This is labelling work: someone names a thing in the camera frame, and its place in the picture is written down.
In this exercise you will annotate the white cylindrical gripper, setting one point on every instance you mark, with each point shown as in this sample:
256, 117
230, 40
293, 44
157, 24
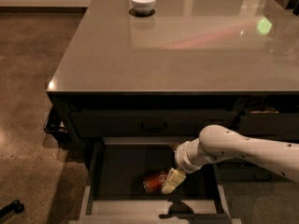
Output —
181, 160

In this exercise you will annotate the red coke can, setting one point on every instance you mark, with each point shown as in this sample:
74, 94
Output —
154, 181

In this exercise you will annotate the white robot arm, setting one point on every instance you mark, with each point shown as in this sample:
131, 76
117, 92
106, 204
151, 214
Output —
216, 143

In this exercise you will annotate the right bottom drawer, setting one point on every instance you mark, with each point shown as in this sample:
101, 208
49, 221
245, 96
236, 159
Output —
246, 172

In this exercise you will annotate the open middle drawer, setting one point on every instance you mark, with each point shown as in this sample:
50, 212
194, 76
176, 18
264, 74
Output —
125, 187

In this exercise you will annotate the dark top drawer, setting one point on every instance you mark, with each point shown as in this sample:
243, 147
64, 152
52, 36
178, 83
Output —
124, 123

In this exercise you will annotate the right upper drawer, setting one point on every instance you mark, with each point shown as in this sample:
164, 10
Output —
271, 125

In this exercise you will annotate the dark cabinet counter unit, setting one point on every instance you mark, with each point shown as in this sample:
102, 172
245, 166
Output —
232, 55

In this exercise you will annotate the black object on floor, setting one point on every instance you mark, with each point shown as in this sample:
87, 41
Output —
16, 206

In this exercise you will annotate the white ceramic bowl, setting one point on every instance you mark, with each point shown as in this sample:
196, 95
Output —
143, 6

